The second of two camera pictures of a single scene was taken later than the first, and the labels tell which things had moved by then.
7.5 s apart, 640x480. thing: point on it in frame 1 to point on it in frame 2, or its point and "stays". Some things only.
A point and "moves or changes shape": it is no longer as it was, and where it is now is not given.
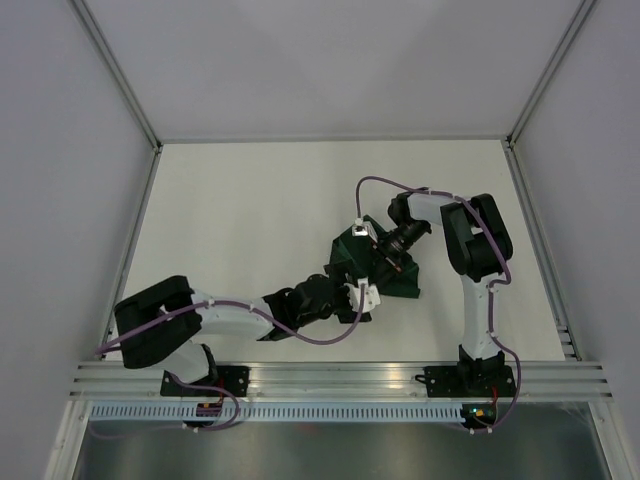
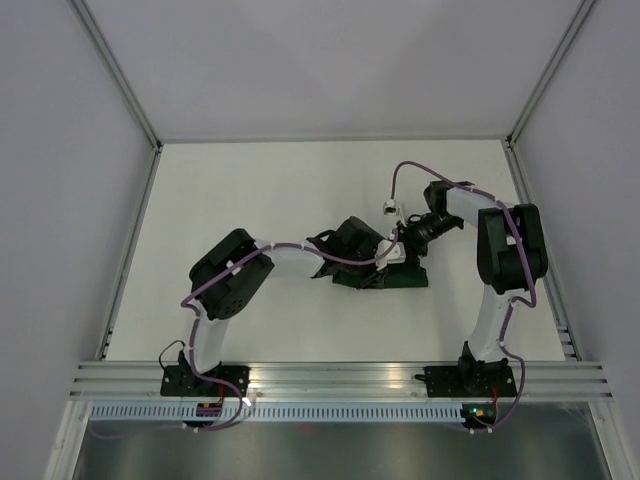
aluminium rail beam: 342,380 stays
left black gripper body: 338,304 to 354,256
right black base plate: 470,381 stays
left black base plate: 233,380 stays
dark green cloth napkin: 362,257 moves or changes shape
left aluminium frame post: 125,84 stays
